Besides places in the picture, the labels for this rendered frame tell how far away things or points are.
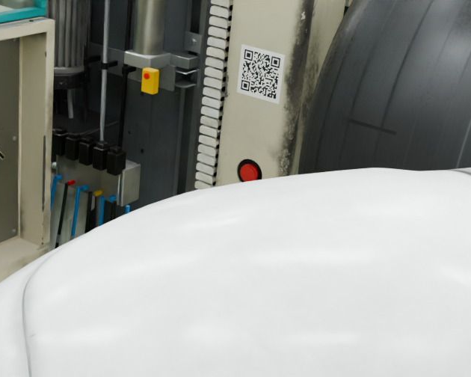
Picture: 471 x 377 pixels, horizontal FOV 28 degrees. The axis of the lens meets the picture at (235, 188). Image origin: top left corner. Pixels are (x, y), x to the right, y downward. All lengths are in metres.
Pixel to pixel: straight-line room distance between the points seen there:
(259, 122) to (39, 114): 0.34
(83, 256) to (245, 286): 0.05
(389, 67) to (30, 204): 0.67
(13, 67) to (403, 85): 0.62
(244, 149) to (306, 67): 0.17
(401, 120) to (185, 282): 0.84
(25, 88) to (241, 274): 1.21
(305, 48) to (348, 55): 0.23
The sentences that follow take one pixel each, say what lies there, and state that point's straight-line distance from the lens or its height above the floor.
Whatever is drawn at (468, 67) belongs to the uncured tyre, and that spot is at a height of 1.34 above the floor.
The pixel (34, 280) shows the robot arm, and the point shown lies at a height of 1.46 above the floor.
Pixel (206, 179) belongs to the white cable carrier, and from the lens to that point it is 1.52.
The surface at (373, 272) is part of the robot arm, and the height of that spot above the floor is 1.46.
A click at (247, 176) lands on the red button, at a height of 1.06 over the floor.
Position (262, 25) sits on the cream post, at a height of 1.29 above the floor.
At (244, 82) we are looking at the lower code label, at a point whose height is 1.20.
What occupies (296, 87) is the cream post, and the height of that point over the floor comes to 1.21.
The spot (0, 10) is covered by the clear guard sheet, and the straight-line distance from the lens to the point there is 1.38.
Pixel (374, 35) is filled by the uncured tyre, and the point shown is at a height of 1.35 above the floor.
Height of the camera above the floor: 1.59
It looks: 22 degrees down
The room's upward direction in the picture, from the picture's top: 6 degrees clockwise
